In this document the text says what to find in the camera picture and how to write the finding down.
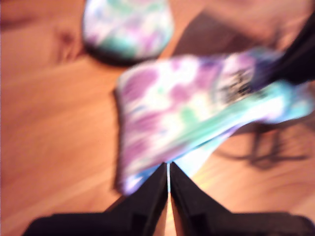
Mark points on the tie-dye Hugging Face sock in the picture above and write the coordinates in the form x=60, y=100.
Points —
x=184, y=110
x=128, y=29

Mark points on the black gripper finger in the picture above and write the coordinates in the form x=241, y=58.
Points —
x=197, y=211
x=145, y=209
x=295, y=56

